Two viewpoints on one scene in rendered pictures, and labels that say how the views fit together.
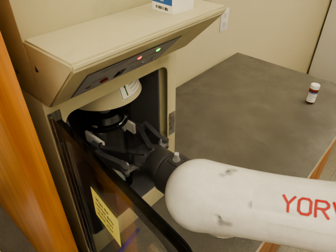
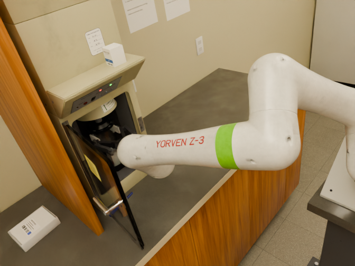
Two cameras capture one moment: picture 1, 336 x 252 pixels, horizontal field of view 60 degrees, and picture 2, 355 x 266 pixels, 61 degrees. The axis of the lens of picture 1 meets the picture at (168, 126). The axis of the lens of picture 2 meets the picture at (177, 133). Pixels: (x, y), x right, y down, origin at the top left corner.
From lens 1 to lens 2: 0.57 m
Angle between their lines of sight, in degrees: 7
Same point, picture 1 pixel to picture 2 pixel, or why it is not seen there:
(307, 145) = not seen: hidden behind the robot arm
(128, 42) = (89, 85)
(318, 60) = (316, 60)
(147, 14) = (103, 68)
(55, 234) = (71, 179)
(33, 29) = (49, 85)
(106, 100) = (94, 114)
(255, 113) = (222, 113)
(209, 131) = (185, 130)
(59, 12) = (60, 75)
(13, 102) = (43, 115)
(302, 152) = not seen: hidden behind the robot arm
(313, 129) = not seen: hidden behind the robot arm
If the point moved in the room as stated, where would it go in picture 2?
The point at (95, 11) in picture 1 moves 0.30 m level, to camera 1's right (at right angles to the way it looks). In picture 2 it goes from (77, 71) to (167, 57)
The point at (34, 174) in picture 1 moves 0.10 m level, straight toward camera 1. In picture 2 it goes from (56, 147) to (64, 163)
